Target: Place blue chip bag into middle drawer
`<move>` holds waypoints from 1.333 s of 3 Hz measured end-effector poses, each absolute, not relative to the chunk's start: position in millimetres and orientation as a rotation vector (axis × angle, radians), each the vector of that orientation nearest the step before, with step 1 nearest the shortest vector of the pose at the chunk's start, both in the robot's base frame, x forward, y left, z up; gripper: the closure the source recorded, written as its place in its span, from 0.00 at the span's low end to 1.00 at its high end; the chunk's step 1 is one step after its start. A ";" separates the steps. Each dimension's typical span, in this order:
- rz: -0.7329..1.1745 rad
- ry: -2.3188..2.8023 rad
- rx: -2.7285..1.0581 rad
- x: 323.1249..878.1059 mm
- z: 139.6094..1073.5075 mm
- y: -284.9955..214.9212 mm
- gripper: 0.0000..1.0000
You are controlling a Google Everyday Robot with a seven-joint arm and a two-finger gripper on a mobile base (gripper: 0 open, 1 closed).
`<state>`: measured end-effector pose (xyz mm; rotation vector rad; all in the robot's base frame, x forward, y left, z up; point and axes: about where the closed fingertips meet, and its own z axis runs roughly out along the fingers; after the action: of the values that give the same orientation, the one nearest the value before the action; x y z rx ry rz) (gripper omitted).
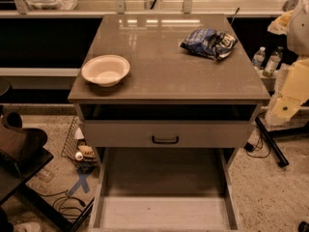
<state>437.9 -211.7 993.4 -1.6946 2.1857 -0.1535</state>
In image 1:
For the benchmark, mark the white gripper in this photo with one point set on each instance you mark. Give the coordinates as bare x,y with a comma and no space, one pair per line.
299,33

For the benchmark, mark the blue chip bag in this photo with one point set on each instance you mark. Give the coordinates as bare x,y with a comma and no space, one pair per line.
209,43

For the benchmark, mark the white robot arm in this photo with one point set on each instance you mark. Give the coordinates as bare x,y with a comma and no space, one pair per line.
295,25

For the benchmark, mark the grey drawer cabinet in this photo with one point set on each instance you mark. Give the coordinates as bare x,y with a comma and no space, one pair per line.
165,83

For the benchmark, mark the open middle drawer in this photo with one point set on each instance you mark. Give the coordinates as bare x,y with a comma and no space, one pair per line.
164,190

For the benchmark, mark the clear water bottle green label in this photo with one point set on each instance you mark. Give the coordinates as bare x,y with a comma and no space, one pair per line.
273,61

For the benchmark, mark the clear water bottle blue label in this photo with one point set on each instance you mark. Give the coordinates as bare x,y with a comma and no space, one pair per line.
259,57

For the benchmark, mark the black stand leg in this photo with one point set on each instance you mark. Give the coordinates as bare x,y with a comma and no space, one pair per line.
282,161

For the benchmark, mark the white paper bowl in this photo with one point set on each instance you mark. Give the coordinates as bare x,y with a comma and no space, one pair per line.
106,70

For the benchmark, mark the blue tape cross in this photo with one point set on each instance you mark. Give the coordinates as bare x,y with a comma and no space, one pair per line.
81,183

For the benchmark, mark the dark brown chair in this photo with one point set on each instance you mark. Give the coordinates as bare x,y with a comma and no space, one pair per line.
22,154

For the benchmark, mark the closed top drawer black handle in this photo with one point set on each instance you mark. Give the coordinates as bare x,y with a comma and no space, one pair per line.
166,134

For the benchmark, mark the wire mesh basket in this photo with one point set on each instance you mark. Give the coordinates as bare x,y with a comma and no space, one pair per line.
71,147

